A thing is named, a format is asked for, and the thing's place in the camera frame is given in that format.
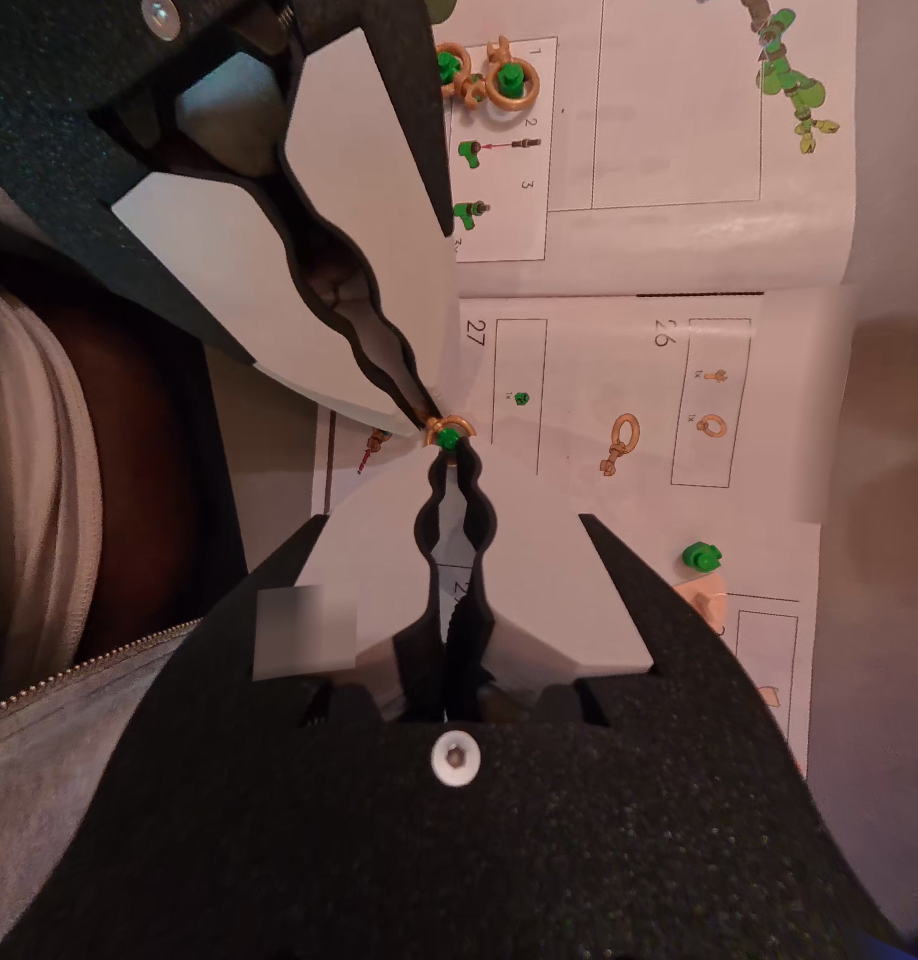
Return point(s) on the grey desk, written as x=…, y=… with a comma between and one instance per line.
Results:
x=264, y=420

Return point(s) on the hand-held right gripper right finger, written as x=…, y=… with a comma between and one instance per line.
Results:
x=556, y=585

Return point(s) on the person's left forearm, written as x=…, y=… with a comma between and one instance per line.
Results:
x=144, y=450

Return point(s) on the pink petal piece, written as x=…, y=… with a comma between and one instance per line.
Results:
x=699, y=601

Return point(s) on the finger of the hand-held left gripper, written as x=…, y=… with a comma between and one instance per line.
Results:
x=369, y=165
x=226, y=262

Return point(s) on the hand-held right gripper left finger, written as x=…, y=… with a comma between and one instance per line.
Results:
x=376, y=540

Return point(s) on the green stud piece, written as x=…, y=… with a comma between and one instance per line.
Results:
x=449, y=439
x=701, y=556

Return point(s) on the open instruction booklet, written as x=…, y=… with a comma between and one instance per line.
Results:
x=601, y=360

